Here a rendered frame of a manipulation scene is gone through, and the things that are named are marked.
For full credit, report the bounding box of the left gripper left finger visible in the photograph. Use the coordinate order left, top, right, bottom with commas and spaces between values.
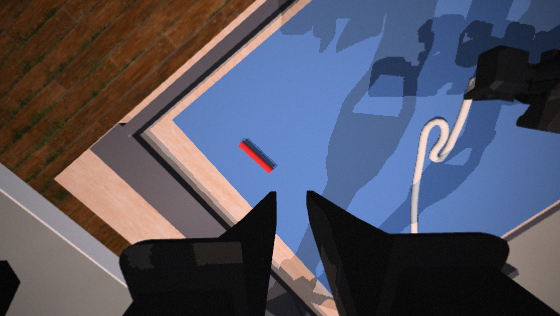
119, 191, 277, 316

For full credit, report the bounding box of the white rope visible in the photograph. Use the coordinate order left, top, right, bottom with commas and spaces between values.
411, 100, 472, 233

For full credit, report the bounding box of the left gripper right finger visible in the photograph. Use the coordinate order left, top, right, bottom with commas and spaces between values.
306, 191, 510, 316

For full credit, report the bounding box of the blue work mat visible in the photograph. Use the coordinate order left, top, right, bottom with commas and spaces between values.
172, 0, 560, 296

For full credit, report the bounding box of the red cylinder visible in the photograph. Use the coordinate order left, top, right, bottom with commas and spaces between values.
239, 141, 273, 173

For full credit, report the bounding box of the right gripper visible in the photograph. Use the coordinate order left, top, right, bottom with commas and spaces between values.
464, 45, 560, 105

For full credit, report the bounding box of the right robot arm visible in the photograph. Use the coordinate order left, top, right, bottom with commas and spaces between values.
516, 80, 560, 134

